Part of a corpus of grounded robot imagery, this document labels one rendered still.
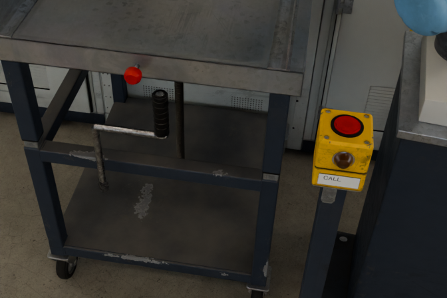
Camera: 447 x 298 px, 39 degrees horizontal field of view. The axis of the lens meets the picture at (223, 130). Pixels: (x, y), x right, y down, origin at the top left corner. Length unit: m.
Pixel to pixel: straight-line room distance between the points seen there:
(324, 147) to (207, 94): 1.18
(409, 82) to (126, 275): 0.98
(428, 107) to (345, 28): 0.70
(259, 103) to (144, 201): 0.54
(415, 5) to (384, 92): 0.90
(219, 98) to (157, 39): 0.91
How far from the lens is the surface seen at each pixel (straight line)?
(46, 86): 2.25
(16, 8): 1.34
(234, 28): 1.25
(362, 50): 1.92
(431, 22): 1.14
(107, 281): 1.86
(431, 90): 1.24
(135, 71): 1.16
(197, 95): 2.10
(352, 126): 0.96
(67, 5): 1.34
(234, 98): 2.09
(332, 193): 1.05
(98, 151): 1.34
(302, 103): 2.07
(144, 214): 1.77
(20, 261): 1.96
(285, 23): 1.26
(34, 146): 1.48
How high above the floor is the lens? 1.53
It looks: 43 degrees down
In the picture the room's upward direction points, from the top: 2 degrees clockwise
